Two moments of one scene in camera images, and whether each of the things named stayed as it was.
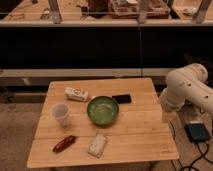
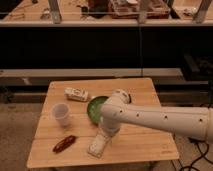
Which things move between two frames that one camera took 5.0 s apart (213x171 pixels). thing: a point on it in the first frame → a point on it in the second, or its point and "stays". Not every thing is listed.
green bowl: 102,111 stays
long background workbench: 110,14 stays
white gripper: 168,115 → 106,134
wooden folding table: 105,121 stays
